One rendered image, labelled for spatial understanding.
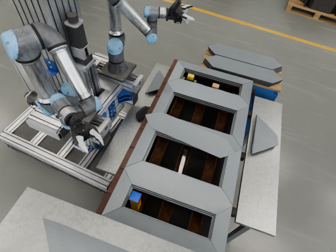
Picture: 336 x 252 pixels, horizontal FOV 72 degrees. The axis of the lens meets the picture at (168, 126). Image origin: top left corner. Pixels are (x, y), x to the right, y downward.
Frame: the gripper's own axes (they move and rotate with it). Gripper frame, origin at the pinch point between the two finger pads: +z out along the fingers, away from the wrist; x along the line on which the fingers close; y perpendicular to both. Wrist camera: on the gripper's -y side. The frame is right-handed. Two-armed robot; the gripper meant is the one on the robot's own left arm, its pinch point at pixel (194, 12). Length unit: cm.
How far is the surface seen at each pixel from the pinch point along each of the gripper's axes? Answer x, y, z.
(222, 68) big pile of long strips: -5, 62, 39
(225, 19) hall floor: -232, 179, 111
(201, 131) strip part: 68, 52, 10
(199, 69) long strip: -2, 62, 17
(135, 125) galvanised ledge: 54, 71, -42
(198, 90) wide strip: 24, 58, 13
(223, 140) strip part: 76, 51, 26
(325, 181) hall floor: 86, 135, 165
